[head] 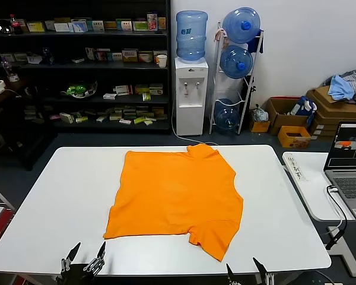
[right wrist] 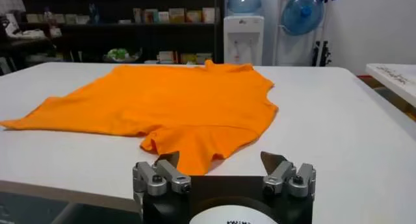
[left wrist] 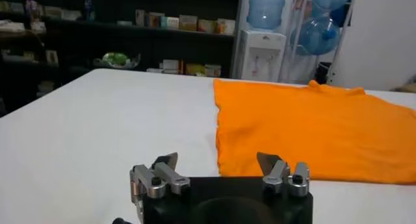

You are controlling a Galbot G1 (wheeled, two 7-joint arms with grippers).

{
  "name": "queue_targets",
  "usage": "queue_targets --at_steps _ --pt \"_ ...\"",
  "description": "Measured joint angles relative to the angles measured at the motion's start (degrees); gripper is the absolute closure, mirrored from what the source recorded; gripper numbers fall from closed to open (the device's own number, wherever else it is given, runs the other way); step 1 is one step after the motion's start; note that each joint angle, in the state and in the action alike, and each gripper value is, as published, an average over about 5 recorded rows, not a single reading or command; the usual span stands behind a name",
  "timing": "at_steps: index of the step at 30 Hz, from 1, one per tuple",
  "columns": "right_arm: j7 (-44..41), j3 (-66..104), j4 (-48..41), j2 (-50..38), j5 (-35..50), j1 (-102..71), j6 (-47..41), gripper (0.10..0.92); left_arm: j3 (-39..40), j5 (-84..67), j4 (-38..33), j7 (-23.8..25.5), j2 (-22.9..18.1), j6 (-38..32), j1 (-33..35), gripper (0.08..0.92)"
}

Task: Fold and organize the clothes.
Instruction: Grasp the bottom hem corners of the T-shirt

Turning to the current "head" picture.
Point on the white carton teal stripe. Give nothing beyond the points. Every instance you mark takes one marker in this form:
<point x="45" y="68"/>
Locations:
<point x="116" y="57"/>

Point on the blue white carton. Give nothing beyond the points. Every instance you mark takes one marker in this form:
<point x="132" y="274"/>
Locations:
<point x="79" y="26"/>

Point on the pink hanging cloth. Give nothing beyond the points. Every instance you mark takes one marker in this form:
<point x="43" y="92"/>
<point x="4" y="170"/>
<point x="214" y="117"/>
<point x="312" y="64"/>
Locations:
<point x="221" y="37"/>

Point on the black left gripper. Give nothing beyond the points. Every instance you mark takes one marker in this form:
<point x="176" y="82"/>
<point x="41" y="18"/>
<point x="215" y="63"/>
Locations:
<point x="74" y="277"/>

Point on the black shelving unit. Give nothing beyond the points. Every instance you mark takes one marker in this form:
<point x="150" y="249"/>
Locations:
<point x="112" y="77"/>

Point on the white side table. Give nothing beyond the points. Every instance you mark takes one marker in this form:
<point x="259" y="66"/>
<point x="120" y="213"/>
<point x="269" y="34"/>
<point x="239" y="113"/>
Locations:
<point x="311" y="193"/>

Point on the white labelled power strip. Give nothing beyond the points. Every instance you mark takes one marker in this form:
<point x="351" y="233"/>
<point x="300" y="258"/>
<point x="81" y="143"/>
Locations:
<point x="296" y="167"/>

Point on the blue white plastic bag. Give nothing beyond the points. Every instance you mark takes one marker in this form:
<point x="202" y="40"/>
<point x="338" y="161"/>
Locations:
<point x="304" y="108"/>

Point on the grey plastic bag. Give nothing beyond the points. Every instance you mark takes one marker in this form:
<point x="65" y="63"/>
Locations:
<point x="259" y="114"/>

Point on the cream carton green band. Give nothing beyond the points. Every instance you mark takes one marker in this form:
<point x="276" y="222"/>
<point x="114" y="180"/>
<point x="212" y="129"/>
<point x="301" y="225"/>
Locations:
<point x="145" y="57"/>

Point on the stacked brown cardboard boxes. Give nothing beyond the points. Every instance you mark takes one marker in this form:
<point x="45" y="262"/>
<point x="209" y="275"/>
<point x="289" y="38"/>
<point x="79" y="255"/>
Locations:
<point x="329" y="114"/>

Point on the white carton red print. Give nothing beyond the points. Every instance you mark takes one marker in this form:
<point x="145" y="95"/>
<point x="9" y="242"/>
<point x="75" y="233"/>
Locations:
<point x="101" y="55"/>

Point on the pink printed tall carton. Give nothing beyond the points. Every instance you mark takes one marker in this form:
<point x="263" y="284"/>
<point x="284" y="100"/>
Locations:
<point x="152" y="22"/>

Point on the upright blue water jug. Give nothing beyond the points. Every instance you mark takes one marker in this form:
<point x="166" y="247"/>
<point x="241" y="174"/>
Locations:
<point x="191" y="38"/>

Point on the dark blue bottle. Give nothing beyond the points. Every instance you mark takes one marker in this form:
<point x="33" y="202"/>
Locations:
<point x="49" y="56"/>

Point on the clear plastic bottle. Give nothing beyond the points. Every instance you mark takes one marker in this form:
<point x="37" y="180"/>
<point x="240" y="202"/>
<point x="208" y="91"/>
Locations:
<point x="10" y="69"/>

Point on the orange t-shirt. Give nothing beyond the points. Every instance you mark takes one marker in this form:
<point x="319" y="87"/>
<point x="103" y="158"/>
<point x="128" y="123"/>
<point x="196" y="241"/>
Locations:
<point x="178" y="193"/>

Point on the white carton green label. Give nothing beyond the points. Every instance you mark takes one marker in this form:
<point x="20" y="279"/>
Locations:
<point x="124" y="25"/>

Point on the white water dispenser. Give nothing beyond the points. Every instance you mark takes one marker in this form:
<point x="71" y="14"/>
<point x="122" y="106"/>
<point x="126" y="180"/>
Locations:
<point x="190" y="118"/>

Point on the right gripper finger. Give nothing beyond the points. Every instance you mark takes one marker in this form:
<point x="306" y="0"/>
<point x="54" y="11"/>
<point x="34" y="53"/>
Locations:
<point x="268" y="277"/>
<point x="233" y="279"/>

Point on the plain white carton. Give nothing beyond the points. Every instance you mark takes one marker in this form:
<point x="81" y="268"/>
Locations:
<point x="61" y="27"/>

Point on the white metal jug rack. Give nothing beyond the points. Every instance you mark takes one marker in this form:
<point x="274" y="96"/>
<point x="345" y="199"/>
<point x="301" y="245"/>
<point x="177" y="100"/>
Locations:
<point x="215" y="86"/>

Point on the yellow labelled carton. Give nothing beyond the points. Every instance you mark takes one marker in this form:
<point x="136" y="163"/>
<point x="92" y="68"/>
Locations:
<point x="130" y="55"/>

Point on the open brown cardboard box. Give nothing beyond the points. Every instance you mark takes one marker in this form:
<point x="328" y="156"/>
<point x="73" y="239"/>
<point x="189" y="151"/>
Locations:
<point x="280" y="121"/>

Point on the cola bottle red label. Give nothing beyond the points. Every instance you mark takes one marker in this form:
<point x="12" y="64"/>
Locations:
<point x="16" y="25"/>

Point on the orange carton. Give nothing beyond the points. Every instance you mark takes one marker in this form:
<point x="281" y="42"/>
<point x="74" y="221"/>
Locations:
<point x="162" y="23"/>

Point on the shiny dark round pot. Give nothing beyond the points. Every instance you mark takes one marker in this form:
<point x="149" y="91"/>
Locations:
<point x="4" y="26"/>

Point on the bowl of green fruit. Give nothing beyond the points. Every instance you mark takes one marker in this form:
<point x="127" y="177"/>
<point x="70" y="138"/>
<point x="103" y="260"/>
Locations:
<point x="78" y="89"/>

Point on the yellow green flat carton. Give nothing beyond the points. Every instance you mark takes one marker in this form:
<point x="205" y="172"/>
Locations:
<point x="35" y="26"/>

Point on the white red tall carton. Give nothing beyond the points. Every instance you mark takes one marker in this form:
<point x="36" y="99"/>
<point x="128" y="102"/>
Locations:
<point x="90" y="54"/>

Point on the small yellow box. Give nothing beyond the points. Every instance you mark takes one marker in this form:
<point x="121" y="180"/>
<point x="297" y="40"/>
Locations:
<point x="259" y="127"/>

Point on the grey laptop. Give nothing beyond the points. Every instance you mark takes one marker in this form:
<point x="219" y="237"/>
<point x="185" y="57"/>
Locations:
<point x="350" y="181"/>

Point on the small orange box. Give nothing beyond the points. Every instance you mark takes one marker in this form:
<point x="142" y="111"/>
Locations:
<point x="293" y="142"/>

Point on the white paper cup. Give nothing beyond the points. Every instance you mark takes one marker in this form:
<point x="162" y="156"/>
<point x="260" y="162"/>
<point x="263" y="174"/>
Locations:
<point x="162" y="61"/>

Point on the white flat carton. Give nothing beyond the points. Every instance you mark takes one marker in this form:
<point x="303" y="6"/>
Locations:
<point x="110" y="96"/>

